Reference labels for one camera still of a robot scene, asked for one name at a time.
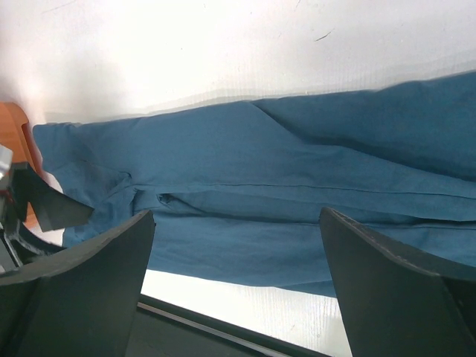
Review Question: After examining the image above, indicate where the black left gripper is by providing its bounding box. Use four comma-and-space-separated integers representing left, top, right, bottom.
1, 146, 94, 274

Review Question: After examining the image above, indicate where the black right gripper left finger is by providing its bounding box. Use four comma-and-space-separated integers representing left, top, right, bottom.
1, 211, 155, 356

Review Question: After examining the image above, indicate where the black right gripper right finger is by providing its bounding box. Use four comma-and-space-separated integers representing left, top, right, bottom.
320, 208, 475, 356

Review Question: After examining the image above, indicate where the teal blue t-shirt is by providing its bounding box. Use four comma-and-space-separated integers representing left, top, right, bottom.
33, 72, 475, 296

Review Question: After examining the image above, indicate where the orange plastic basket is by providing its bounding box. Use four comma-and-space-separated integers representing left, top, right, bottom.
0, 102, 44, 226

